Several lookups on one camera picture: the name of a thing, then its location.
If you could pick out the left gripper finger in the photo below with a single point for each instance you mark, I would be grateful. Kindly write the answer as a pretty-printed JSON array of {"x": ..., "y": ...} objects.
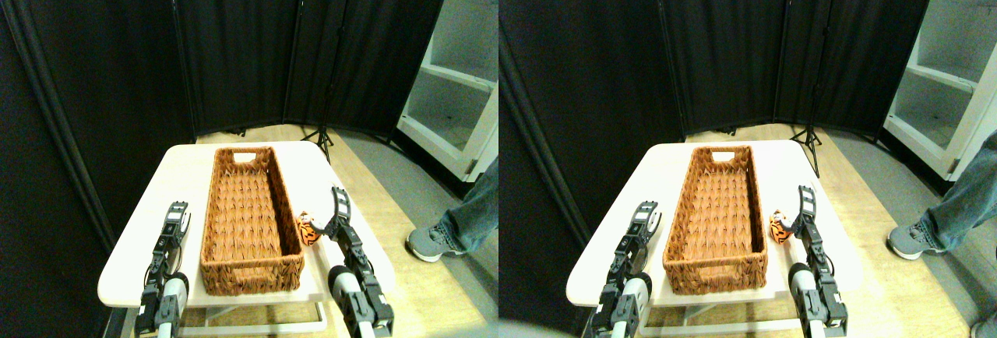
[
  {"x": 188, "y": 225},
  {"x": 177, "y": 213},
  {"x": 644, "y": 213},
  {"x": 658, "y": 224}
]

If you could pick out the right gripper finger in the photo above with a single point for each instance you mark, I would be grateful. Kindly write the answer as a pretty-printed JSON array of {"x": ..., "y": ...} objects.
[
  {"x": 341, "y": 205},
  {"x": 807, "y": 205},
  {"x": 796, "y": 229},
  {"x": 331, "y": 229}
]

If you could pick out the orange black striped toy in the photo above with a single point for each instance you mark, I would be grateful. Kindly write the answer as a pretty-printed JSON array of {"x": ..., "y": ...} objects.
[
  {"x": 779, "y": 229},
  {"x": 308, "y": 230}
]

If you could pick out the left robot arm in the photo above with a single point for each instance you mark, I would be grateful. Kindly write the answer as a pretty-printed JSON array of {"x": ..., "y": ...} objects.
[
  {"x": 637, "y": 291},
  {"x": 173, "y": 291}
]

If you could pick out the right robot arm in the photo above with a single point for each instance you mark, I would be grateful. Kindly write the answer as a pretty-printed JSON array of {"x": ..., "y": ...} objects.
[
  {"x": 800, "y": 277},
  {"x": 343, "y": 279}
]

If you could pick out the low white table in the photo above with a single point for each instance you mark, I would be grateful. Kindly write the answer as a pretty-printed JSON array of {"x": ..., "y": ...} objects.
[
  {"x": 650, "y": 174},
  {"x": 179, "y": 174}
]

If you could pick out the black curtain stand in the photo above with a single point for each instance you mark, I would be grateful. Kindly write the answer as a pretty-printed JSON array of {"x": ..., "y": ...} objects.
[
  {"x": 321, "y": 137},
  {"x": 810, "y": 139}
]

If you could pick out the brown wicker basket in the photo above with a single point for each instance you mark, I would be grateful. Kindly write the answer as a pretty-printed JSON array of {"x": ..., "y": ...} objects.
[
  {"x": 249, "y": 276},
  {"x": 713, "y": 276}
]

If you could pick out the black curtain foot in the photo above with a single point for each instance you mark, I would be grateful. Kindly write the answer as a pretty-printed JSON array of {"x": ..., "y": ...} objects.
[
  {"x": 729, "y": 130},
  {"x": 237, "y": 132}
]

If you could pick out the person's legs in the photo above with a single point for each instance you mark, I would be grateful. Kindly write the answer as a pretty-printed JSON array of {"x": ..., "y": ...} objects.
[
  {"x": 958, "y": 198},
  {"x": 475, "y": 213}
]

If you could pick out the white shelf unit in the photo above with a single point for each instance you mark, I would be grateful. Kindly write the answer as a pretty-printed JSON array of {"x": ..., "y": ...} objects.
[
  {"x": 950, "y": 104},
  {"x": 459, "y": 112}
]

